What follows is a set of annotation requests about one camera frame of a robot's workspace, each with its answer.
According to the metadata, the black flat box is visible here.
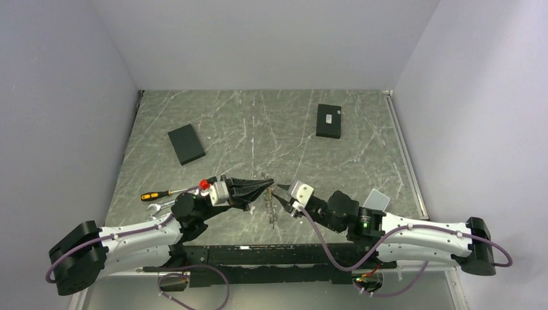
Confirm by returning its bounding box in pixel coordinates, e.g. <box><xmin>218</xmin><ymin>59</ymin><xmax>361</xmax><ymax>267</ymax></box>
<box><xmin>168</xmin><ymin>124</ymin><xmax>206</xmax><ymax>165</ymax></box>

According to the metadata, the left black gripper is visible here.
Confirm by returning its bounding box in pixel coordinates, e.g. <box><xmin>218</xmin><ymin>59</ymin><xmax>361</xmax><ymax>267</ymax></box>
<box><xmin>198</xmin><ymin>174</ymin><xmax>274</xmax><ymax>222</ymax></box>

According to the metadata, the black box with label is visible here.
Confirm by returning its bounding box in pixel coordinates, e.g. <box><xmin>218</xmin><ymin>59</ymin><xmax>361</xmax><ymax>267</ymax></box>
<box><xmin>315</xmin><ymin>104</ymin><xmax>342</xmax><ymax>139</ymax></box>

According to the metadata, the translucent plastic lid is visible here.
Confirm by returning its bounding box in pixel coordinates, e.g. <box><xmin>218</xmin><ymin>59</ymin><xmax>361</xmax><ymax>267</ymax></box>
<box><xmin>362</xmin><ymin>189</ymin><xmax>390</xmax><ymax>212</ymax></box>

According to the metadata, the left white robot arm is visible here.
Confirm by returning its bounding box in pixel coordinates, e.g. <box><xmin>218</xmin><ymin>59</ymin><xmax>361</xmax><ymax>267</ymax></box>
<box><xmin>45</xmin><ymin>175</ymin><xmax>274</xmax><ymax>296</ymax></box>

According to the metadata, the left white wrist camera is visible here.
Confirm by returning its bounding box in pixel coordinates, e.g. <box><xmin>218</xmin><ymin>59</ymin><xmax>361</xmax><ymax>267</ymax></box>
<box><xmin>199</xmin><ymin>180</ymin><xmax>230</xmax><ymax>207</ymax></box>

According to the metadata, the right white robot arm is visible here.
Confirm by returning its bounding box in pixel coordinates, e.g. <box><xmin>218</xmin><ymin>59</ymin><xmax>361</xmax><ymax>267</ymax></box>
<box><xmin>276</xmin><ymin>181</ymin><xmax>496</xmax><ymax>276</ymax></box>

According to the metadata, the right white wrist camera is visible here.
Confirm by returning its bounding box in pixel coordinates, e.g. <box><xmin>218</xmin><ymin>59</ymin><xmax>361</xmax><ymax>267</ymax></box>
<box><xmin>287</xmin><ymin>180</ymin><xmax>315</xmax><ymax>217</ymax></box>

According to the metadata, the yellow black screwdriver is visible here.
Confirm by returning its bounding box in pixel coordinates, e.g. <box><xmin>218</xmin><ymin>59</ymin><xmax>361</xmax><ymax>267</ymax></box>
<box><xmin>140</xmin><ymin>188</ymin><xmax>192</xmax><ymax>202</ymax></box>

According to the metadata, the black base frame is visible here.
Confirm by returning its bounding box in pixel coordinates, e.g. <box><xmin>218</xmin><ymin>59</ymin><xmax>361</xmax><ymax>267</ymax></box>
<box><xmin>142</xmin><ymin>243</ymin><xmax>397</xmax><ymax>288</ymax></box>

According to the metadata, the silver open-end wrench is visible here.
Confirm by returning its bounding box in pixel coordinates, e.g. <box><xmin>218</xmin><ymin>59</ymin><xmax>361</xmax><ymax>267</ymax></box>
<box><xmin>146</xmin><ymin>200</ymin><xmax>175</xmax><ymax>216</ymax></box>

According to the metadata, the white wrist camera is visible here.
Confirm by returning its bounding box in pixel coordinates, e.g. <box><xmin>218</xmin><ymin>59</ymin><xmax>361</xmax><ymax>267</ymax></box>
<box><xmin>287</xmin><ymin>180</ymin><xmax>315</xmax><ymax>217</ymax></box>
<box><xmin>199</xmin><ymin>180</ymin><xmax>230</xmax><ymax>207</ymax></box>

